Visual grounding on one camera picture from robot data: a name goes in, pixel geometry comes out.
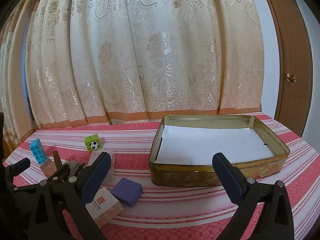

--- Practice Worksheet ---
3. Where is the cream floral curtain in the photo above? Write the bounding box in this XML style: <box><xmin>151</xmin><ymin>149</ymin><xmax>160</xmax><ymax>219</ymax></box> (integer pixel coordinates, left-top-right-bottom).
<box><xmin>0</xmin><ymin>0</ymin><xmax>266</xmax><ymax>155</ymax></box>

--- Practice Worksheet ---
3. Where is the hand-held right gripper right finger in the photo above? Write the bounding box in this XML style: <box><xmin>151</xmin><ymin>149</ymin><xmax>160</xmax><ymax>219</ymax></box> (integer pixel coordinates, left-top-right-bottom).
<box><xmin>212</xmin><ymin>152</ymin><xmax>295</xmax><ymax>240</ymax></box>

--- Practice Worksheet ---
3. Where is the white card box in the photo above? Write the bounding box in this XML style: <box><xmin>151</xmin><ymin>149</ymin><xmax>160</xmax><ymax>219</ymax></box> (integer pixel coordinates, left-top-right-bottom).
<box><xmin>85</xmin><ymin>187</ymin><xmax>125</xmax><ymax>228</ymax></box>

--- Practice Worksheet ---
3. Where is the pink striped tablecloth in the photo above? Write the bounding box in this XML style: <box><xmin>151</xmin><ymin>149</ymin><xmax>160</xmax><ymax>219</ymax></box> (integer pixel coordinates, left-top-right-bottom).
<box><xmin>2</xmin><ymin>112</ymin><xmax>320</xmax><ymax>240</ymax></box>

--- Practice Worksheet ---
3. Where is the purple square box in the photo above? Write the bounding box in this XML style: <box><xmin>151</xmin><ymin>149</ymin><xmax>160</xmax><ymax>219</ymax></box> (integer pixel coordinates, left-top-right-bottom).
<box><xmin>110</xmin><ymin>177</ymin><xmax>143</xmax><ymax>207</ymax></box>

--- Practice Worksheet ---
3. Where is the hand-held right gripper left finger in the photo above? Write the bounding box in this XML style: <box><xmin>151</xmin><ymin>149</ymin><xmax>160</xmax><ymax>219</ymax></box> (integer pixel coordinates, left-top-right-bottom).
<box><xmin>29</xmin><ymin>152</ymin><xmax>112</xmax><ymax>240</ymax></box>

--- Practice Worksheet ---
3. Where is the gold tin box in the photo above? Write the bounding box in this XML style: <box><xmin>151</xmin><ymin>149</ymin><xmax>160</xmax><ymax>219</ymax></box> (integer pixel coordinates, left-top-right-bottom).
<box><xmin>148</xmin><ymin>115</ymin><xmax>291</xmax><ymax>187</ymax></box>

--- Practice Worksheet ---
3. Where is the grey sequined pouch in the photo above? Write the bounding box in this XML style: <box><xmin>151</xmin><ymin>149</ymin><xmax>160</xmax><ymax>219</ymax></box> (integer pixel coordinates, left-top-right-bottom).
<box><xmin>66</xmin><ymin>161</ymin><xmax>88</xmax><ymax>178</ymax></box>

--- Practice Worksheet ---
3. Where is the clear plastic box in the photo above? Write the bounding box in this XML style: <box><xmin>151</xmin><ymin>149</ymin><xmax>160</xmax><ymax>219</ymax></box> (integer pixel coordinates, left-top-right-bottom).
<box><xmin>87</xmin><ymin>149</ymin><xmax>115</xmax><ymax>184</ymax></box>

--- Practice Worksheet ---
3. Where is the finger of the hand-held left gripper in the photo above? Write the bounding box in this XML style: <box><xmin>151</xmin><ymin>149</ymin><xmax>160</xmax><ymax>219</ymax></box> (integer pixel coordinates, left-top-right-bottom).
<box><xmin>12</xmin><ymin>164</ymin><xmax>73</xmax><ymax>194</ymax></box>
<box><xmin>3</xmin><ymin>157</ymin><xmax>31</xmax><ymax>188</ymax></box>

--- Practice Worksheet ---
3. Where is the brown wooden door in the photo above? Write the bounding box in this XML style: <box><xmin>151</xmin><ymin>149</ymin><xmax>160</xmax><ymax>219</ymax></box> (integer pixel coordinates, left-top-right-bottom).
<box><xmin>259</xmin><ymin>0</ymin><xmax>314</xmax><ymax>143</ymax></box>

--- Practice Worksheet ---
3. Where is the rose gold small box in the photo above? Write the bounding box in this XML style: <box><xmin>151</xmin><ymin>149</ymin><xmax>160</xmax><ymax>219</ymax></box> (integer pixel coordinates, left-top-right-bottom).
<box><xmin>40</xmin><ymin>160</ymin><xmax>58</xmax><ymax>178</ymax></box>

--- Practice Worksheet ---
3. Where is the green toy block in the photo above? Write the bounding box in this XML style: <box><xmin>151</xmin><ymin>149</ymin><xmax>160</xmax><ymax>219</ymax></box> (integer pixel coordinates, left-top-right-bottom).
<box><xmin>84</xmin><ymin>134</ymin><xmax>101</xmax><ymax>152</ymax></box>

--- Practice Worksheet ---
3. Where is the blue toy brick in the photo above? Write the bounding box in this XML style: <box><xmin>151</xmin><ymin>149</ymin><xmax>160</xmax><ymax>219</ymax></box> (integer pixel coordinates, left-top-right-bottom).
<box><xmin>29</xmin><ymin>138</ymin><xmax>48</xmax><ymax>165</ymax></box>

